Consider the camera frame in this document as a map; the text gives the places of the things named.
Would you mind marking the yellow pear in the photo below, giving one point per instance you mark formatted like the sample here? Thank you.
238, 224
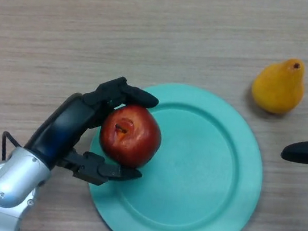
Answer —
278, 87

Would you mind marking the green round plate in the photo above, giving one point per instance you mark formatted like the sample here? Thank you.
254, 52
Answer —
192, 172

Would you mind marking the red apple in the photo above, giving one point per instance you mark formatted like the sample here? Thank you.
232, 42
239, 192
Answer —
133, 137

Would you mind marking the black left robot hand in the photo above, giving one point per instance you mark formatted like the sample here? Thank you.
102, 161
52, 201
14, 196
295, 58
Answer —
63, 128

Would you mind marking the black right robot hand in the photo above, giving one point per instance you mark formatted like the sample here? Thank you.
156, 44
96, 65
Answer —
306, 152

